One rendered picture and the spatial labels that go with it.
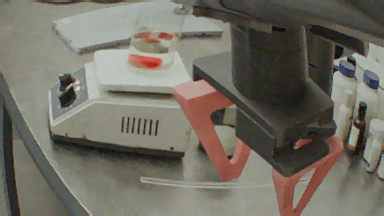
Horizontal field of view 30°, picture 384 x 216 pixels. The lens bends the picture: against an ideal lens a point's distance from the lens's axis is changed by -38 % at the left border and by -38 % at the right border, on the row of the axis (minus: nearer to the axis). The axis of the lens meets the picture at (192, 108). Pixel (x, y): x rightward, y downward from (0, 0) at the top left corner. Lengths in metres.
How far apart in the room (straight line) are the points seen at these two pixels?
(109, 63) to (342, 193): 0.39
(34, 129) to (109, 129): 0.14
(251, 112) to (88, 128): 0.61
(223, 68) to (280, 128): 0.08
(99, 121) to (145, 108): 0.06
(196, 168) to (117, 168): 0.10
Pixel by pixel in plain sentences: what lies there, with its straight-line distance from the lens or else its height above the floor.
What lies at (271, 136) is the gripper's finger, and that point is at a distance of 0.60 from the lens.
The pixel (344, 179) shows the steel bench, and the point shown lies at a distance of 1.25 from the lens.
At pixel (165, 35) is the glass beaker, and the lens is 1.21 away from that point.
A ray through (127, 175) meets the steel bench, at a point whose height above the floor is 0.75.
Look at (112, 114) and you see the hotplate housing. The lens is 1.20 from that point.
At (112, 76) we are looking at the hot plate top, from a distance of 1.21.
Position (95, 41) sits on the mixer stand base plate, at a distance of 1.56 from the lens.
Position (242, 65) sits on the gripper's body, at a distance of 0.62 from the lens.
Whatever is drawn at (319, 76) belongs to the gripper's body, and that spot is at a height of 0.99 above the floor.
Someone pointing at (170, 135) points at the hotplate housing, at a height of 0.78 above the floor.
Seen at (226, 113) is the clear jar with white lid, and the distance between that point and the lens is 1.24.
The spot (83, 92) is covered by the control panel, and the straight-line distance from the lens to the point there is 1.22.
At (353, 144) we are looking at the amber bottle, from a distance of 1.34.
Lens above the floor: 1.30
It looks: 23 degrees down
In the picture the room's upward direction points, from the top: 10 degrees clockwise
